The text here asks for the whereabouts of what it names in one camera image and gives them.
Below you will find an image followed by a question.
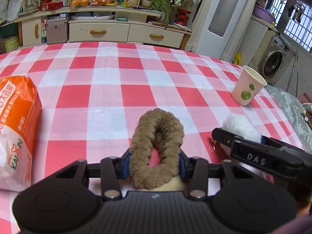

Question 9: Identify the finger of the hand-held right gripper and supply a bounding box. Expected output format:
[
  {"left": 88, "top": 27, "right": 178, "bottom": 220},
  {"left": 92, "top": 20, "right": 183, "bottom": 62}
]
[
  {"left": 212, "top": 128, "right": 306, "bottom": 179},
  {"left": 260, "top": 136, "right": 305, "bottom": 157}
]

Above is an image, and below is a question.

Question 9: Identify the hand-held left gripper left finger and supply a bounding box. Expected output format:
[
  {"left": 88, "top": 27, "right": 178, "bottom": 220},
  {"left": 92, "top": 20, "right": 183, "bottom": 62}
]
[{"left": 55, "top": 150, "right": 132, "bottom": 201}]

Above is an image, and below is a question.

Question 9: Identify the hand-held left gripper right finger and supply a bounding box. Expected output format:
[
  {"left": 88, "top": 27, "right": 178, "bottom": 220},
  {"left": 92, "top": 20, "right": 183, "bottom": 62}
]
[{"left": 180, "top": 151, "right": 262, "bottom": 199}]

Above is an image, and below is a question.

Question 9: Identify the white fluffy plush keychain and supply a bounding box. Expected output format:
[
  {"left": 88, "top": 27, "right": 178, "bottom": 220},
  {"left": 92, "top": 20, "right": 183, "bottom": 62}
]
[{"left": 212, "top": 113, "right": 262, "bottom": 154}]

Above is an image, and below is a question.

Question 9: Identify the brown fluffy plush toy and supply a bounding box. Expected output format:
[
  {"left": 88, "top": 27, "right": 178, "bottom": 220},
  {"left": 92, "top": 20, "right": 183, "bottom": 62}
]
[{"left": 129, "top": 108, "right": 186, "bottom": 191}]

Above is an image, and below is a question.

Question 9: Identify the person's right forearm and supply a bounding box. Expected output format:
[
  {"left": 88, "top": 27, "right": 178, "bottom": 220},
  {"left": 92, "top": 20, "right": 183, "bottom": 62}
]
[{"left": 288, "top": 199, "right": 312, "bottom": 234}]

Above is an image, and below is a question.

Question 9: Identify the grey patterned sofa cover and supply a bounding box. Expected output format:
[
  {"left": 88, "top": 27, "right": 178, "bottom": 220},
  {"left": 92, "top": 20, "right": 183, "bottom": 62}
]
[{"left": 264, "top": 84, "right": 312, "bottom": 152}]

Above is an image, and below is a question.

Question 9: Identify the white paper cup green print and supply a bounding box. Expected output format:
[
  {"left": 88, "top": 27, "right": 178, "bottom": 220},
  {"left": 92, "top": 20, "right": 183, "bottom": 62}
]
[{"left": 231, "top": 65, "right": 268, "bottom": 106}]

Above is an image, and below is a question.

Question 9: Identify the metal rod stand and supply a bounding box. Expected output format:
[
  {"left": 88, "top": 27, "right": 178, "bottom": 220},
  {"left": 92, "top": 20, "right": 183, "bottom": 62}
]
[{"left": 286, "top": 50, "right": 299, "bottom": 95}]

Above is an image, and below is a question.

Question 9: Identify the grey washing machine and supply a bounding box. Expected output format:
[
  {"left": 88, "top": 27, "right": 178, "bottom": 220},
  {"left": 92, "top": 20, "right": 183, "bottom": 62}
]
[{"left": 258, "top": 35, "right": 290, "bottom": 84}]

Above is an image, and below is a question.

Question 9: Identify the red white checked tablecloth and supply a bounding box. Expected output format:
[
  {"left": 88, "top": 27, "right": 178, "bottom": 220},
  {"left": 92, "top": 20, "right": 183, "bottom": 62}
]
[{"left": 0, "top": 41, "right": 308, "bottom": 234}]

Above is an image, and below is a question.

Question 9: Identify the barred window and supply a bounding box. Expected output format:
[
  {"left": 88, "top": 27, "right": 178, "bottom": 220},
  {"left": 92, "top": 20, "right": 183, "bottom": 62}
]
[{"left": 268, "top": 0, "right": 312, "bottom": 54}]

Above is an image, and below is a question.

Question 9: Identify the orange white plastic packet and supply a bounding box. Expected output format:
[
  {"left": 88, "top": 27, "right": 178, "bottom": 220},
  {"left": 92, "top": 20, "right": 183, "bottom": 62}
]
[{"left": 0, "top": 75, "right": 42, "bottom": 192}]

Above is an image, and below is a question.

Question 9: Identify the white standing air conditioner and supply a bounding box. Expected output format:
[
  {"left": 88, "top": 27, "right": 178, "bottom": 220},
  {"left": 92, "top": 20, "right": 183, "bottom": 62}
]
[{"left": 195, "top": 0, "right": 246, "bottom": 60}]

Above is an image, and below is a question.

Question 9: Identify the purple plastic basin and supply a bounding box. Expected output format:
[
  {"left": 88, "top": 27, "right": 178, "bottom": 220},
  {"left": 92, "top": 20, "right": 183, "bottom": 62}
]
[{"left": 253, "top": 5, "right": 276, "bottom": 23}]

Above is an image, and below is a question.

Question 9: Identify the hanging laundry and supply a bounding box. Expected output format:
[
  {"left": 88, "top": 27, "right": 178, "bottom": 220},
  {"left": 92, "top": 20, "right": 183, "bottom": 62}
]
[{"left": 279, "top": 0, "right": 305, "bottom": 22}]

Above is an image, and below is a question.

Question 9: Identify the cream television cabinet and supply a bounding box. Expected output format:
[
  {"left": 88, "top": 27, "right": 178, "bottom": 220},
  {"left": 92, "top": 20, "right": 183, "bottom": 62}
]
[{"left": 15, "top": 5, "right": 193, "bottom": 49}]

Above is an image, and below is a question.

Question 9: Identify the red vase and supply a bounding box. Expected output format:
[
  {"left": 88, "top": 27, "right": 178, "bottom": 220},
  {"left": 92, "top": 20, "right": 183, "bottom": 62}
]
[{"left": 176, "top": 8, "right": 192, "bottom": 26}]

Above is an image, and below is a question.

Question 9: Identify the silver case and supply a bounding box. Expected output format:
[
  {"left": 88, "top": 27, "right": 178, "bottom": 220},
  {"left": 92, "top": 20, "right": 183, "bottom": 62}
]
[{"left": 46, "top": 18, "right": 68, "bottom": 45}]

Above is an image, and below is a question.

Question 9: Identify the white curtain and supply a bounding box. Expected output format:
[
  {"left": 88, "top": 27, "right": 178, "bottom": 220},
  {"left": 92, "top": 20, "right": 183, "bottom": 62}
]
[{"left": 188, "top": 0, "right": 212, "bottom": 51}]

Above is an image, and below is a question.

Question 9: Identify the green potted plant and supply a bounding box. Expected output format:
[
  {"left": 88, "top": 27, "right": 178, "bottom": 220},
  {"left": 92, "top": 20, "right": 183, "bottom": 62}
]
[{"left": 140, "top": 0, "right": 181, "bottom": 30}]

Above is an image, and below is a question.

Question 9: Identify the light green bucket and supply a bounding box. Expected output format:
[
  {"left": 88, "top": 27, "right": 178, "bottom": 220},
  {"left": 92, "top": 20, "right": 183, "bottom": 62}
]
[{"left": 4, "top": 36, "right": 20, "bottom": 53}]

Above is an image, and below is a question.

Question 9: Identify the small bag of oranges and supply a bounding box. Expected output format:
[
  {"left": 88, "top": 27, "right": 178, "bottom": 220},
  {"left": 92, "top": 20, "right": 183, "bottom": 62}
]
[{"left": 69, "top": 0, "right": 90, "bottom": 8}]

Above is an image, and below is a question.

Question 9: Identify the red box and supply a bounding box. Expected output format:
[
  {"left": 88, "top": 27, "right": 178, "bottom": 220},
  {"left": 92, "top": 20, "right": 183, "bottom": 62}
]
[{"left": 39, "top": 1, "right": 64, "bottom": 11}]

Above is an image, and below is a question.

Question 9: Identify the dark green tub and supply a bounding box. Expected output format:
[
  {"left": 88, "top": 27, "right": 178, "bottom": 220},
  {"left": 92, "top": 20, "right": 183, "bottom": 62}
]
[{"left": 0, "top": 22, "right": 19, "bottom": 39}]

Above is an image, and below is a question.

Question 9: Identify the white paper calendar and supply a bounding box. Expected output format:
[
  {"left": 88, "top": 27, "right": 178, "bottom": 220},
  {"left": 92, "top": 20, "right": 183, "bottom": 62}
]
[{"left": 6, "top": 0, "right": 23, "bottom": 23}]

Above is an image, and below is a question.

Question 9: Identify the white ceramic pot with handle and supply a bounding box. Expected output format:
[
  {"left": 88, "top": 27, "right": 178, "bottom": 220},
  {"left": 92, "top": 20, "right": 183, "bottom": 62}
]
[{"left": 21, "top": 0, "right": 40, "bottom": 12}]

